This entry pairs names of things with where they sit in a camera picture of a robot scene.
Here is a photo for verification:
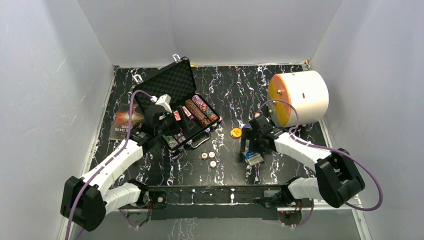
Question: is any red playing card deck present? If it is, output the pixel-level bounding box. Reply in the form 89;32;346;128
173;105;194;123

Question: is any blue playing card deck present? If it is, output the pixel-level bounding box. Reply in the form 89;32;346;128
243;150;264;166

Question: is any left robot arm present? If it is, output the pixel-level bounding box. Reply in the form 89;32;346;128
60;104;191;232

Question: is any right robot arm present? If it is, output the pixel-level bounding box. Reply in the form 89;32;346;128
240;115;366;208

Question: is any black poker chip case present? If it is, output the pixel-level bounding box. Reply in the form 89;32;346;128
130;57;222;152

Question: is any yellow dealer button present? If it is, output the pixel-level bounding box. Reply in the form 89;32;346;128
230;127;242;139

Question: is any brown chip row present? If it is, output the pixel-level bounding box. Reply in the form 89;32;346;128
185;99;211;127

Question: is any blue grey chip row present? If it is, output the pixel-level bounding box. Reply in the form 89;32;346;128
173;132;187;144

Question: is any red green chip row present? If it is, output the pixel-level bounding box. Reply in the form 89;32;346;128
162;135;179;150

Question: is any brown poker chip left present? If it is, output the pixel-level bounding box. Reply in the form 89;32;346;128
200;152;210;161

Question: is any white poker chip upper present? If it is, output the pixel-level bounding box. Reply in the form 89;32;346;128
208;151;216;159

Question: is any white poker chip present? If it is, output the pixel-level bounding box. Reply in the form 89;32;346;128
209;160;218;169
208;151;216;159

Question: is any dark book with orange cover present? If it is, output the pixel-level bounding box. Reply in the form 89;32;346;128
109;103;144;141

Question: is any white poker chip lower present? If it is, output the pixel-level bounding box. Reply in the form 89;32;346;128
209;160;218;169

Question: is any white orange cylindrical drum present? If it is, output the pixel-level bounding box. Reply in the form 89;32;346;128
267;70;329;128

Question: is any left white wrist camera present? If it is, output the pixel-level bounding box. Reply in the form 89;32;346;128
150;94;172;113

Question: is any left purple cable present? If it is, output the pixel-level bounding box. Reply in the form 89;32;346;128
64;89;158;240

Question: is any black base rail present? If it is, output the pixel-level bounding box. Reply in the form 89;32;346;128
114;183;332;222

